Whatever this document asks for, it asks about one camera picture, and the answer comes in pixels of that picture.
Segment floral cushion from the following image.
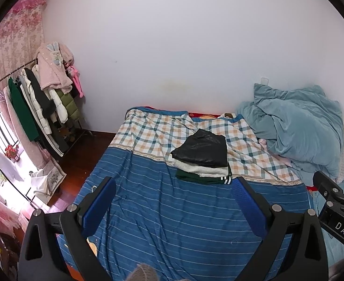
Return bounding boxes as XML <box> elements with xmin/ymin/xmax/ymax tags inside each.
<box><xmin>34</xmin><ymin>156</ymin><xmax>67</xmax><ymax>196</ymax></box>

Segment pink floral curtain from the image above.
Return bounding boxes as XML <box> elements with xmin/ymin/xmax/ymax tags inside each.
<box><xmin>0</xmin><ymin>0</ymin><xmax>48</xmax><ymax>164</ymax></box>

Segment blue striped plaid bed sheet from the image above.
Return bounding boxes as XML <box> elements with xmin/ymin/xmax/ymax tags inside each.
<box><xmin>56</xmin><ymin>107</ymin><xmax>322</xmax><ymax>281</ymax></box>

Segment white fleece garment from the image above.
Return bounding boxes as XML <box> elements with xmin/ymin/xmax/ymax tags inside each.
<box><xmin>172</xmin><ymin>158</ymin><xmax>232</xmax><ymax>178</ymax></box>

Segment pink cloth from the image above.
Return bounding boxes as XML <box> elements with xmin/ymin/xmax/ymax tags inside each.
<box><xmin>258</xmin><ymin>138</ymin><xmax>292</xmax><ymax>166</ymax></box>

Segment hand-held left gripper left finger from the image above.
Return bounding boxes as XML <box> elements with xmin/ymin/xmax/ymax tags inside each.
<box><xmin>18</xmin><ymin>176</ymin><xmax>117</xmax><ymax>281</ymax></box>

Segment red flowers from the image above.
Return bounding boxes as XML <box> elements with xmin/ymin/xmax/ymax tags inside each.
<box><xmin>5</xmin><ymin>144</ymin><xmax>20</xmax><ymax>161</ymax></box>

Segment pink fleece coat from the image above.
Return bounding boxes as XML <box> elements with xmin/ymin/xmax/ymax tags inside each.
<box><xmin>36</xmin><ymin>42</ymin><xmax>74</xmax><ymax>91</ymax></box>

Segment light blue pillow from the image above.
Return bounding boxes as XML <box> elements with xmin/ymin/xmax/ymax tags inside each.
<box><xmin>311</xmin><ymin>177</ymin><xmax>344</xmax><ymax>270</ymax></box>

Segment black leather jacket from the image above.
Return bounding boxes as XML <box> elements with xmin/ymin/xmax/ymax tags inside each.
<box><xmin>170</xmin><ymin>128</ymin><xmax>229</xmax><ymax>167</ymax></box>

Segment pink plush toy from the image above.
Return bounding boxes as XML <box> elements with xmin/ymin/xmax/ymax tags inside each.
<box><xmin>67</xmin><ymin>64</ymin><xmax>85</xmax><ymax>98</ymax></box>

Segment teal duvet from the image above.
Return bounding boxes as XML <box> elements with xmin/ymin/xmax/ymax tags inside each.
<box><xmin>236</xmin><ymin>83</ymin><xmax>344</xmax><ymax>179</ymax></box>

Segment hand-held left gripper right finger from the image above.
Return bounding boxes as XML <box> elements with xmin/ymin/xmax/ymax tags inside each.
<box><xmin>231</xmin><ymin>176</ymin><xmax>328</xmax><ymax>281</ymax></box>

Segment white cloth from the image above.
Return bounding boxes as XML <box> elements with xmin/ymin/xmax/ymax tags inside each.
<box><xmin>0</xmin><ymin>140</ymin><xmax>25</xmax><ymax>182</ymax></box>

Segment green garment with white stripes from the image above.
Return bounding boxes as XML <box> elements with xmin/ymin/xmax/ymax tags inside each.
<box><xmin>176</xmin><ymin>168</ymin><xmax>232</xmax><ymax>185</ymax></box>

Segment black coat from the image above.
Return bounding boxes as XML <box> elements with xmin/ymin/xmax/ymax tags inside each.
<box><xmin>24</xmin><ymin>68</ymin><xmax>58</xmax><ymax>123</ymax></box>

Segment grey fuzzy garment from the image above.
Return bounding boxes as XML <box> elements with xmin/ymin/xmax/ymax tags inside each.
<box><xmin>125</xmin><ymin>263</ymin><xmax>161</xmax><ymax>281</ymax></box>

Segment metal clothes rack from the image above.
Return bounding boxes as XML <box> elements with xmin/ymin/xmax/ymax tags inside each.
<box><xmin>0</xmin><ymin>59</ymin><xmax>94</xmax><ymax>159</ymax></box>

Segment olive puffer jacket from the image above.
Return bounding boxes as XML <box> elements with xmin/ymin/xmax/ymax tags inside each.
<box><xmin>56</xmin><ymin>89</ymin><xmax>80</xmax><ymax>122</ymax></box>

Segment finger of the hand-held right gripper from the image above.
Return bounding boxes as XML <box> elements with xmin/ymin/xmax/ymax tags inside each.
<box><xmin>312</xmin><ymin>170</ymin><xmax>344</xmax><ymax>208</ymax></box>

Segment white puffer jacket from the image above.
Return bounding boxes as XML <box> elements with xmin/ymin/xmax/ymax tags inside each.
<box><xmin>32</xmin><ymin>64</ymin><xmax>69</xmax><ymax>123</ymax></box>

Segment green coat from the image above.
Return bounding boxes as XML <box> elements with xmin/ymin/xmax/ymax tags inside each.
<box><xmin>8</xmin><ymin>77</ymin><xmax>40</xmax><ymax>142</ymax></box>

